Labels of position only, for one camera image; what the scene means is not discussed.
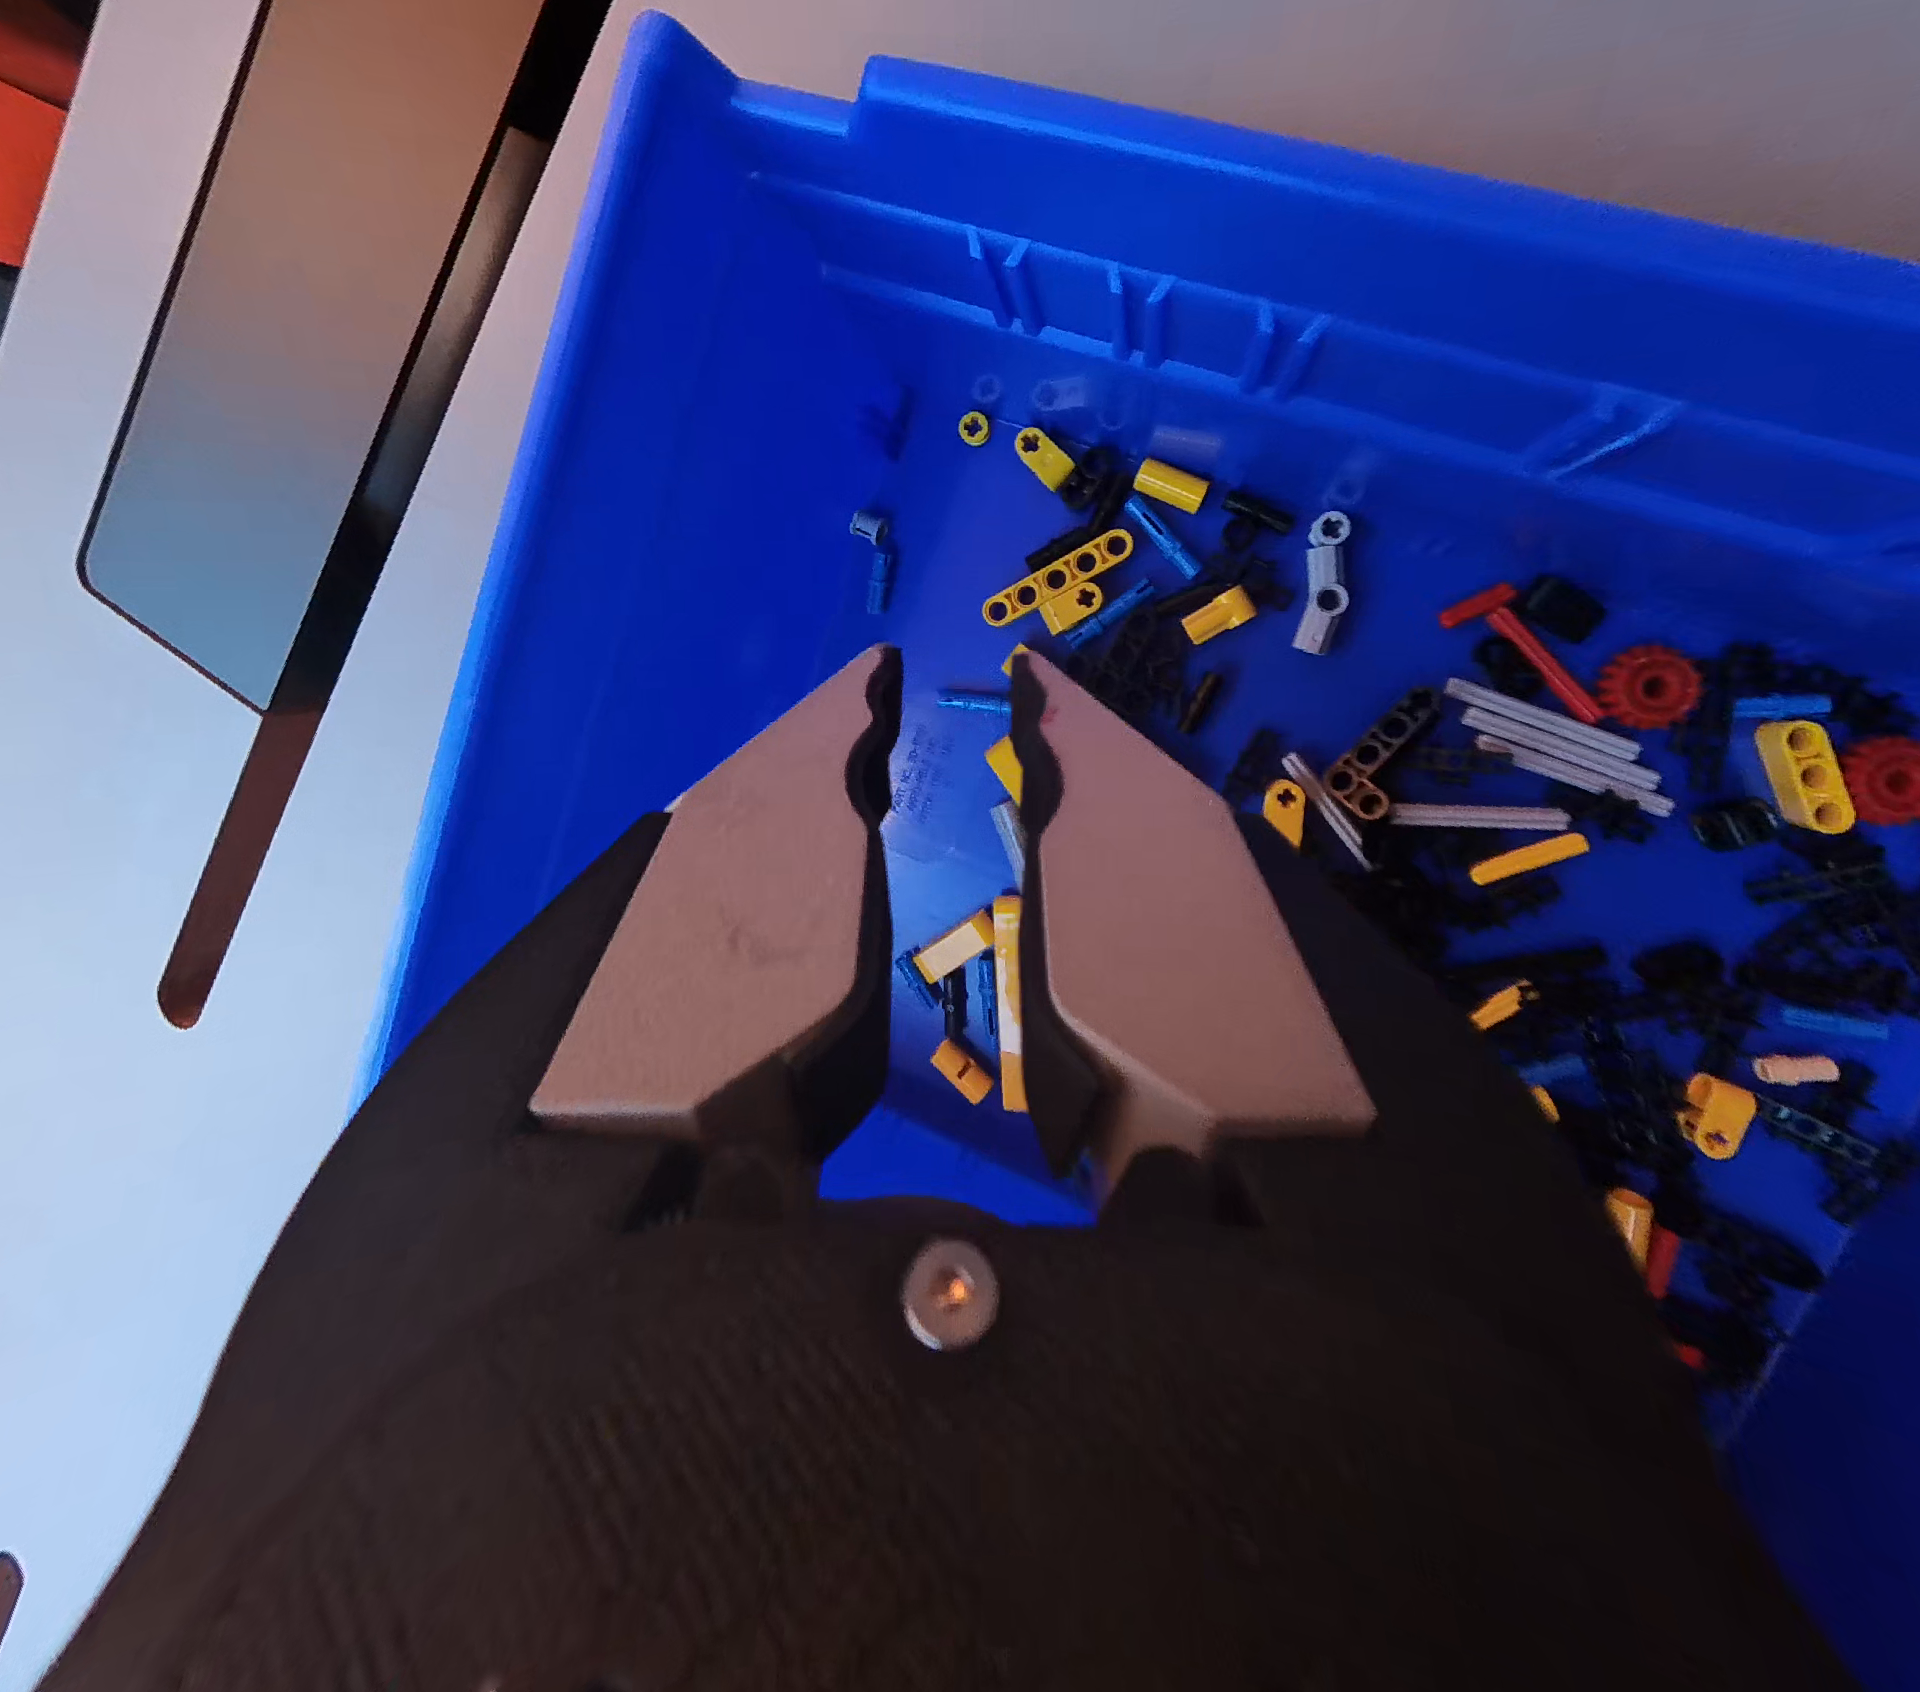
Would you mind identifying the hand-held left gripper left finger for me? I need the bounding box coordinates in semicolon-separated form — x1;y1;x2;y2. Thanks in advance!
523;641;906;1166

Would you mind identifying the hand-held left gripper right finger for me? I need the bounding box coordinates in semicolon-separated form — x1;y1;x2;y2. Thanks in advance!
1007;646;1381;1183

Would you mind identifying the blue plastic bin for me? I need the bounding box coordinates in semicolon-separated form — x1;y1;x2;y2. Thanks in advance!
351;8;1920;1692

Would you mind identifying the pile of lego pieces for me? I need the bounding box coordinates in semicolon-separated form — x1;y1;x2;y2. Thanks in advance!
846;377;1920;1393

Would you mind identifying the grey desk cover plate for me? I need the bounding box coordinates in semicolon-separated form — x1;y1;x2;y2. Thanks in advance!
77;0;583;715

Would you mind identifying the orange object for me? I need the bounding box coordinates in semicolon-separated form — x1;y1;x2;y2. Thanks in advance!
0;0;84;270

